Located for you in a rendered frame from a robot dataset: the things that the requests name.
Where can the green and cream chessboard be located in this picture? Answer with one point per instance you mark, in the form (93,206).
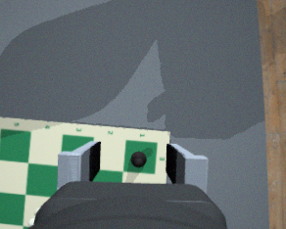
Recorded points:
(29,160)

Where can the black pawn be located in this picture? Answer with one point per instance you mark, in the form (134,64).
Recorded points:
(138,159)

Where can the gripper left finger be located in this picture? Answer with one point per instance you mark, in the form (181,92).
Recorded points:
(82,164)

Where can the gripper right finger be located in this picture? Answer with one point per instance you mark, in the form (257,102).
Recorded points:
(183,167)

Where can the white pawn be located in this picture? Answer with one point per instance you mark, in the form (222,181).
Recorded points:
(31,221)

